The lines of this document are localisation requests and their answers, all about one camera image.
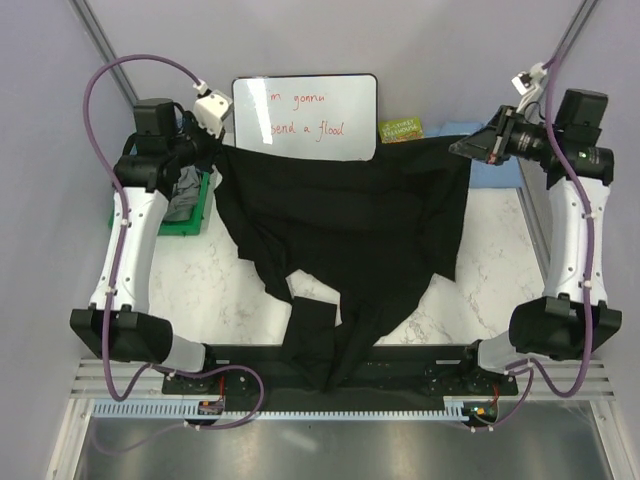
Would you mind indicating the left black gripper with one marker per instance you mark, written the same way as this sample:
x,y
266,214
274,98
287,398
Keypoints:
x,y
214,144

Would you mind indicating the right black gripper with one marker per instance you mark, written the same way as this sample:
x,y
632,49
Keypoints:
x,y
492,143

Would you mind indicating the black long sleeve shirt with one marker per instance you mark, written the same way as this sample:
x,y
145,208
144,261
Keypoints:
x,y
352,246

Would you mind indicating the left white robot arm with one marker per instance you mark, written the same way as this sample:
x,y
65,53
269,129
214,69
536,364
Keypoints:
x,y
117,323

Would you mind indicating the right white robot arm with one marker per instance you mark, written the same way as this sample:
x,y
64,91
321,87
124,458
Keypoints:
x,y
572,317

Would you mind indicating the folded light blue shirt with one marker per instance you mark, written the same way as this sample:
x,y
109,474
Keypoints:
x,y
506,176

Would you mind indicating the grey crumpled shirt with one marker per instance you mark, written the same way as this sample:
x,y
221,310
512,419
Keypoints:
x,y
184,197

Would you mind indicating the green treehouse book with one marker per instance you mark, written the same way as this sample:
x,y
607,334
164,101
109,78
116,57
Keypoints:
x,y
400,130

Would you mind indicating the green plastic bin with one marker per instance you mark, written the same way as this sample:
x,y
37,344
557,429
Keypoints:
x,y
179,168

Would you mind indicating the white whiteboard with red writing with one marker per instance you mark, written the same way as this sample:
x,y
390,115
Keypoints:
x,y
313,117

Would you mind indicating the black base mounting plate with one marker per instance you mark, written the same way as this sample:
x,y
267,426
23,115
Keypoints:
x,y
388,376

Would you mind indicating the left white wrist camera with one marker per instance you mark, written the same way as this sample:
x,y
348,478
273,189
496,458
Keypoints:
x,y
210,112

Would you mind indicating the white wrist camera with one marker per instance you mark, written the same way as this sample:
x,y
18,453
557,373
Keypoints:
x,y
210,112
529,85

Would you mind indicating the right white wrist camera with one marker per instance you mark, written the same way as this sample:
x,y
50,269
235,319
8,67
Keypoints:
x,y
529,85

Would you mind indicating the light blue cable duct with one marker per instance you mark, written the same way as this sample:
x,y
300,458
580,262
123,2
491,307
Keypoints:
x,y
192,408

